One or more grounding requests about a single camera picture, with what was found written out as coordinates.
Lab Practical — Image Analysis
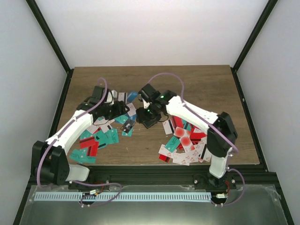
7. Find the black leather card holder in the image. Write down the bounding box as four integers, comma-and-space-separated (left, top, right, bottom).
143, 120, 158, 129

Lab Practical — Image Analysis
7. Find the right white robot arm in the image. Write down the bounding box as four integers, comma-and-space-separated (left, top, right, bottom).
136, 83, 238, 189

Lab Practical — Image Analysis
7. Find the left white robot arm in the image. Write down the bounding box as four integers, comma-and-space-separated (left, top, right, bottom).
30, 86, 129, 189

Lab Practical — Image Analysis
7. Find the white card magnetic stripe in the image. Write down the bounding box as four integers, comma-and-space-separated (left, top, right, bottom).
118, 92, 128, 104

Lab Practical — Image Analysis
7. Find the white floral card left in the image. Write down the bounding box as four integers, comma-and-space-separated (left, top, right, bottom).
127, 103, 136, 117

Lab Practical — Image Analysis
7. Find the blue card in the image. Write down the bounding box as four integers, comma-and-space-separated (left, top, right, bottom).
127, 91, 138, 103

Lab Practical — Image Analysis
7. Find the black membership card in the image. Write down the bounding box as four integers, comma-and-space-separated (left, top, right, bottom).
121, 119, 135, 134

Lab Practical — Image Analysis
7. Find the white card black stripe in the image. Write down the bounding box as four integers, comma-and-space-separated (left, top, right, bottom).
162, 120, 174, 135

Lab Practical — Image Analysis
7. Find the teal vip card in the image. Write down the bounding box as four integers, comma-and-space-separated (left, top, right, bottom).
165, 136, 180, 153
97, 128, 119, 148

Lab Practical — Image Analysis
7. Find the teal chip card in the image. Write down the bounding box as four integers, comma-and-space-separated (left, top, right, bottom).
122, 129, 133, 137

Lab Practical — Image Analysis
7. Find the teal VIP card right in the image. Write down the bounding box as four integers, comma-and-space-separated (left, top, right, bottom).
165, 136, 180, 153

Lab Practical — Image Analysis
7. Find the red card black stripe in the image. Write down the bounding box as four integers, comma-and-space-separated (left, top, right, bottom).
79, 136, 99, 157

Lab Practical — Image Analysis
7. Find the red card front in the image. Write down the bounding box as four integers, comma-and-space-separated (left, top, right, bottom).
159, 154, 171, 163

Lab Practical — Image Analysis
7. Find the teal card front left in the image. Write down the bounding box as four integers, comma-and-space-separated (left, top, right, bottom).
69, 148, 96, 164

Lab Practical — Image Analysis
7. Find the white striped card front right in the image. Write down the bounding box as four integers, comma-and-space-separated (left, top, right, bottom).
198, 144, 212, 162

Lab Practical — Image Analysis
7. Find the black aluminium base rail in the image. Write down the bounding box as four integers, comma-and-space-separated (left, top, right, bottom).
70, 165, 235, 186

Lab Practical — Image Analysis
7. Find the light blue slotted rail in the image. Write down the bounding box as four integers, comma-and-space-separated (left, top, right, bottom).
34, 192, 211, 202

